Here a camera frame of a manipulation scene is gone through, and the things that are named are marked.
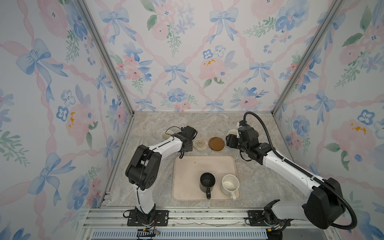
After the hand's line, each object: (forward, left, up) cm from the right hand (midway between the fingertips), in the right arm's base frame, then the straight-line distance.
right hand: (230, 137), depth 84 cm
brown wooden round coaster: (+8, +5, -19) cm, 21 cm away
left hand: (+2, +25, -12) cm, 28 cm away
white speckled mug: (-21, 0, -16) cm, 27 cm away
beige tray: (-13, +24, -17) cm, 32 cm away
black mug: (-20, +13, -14) cm, 27 cm away
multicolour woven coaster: (+6, +17, -16) cm, 24 cm away
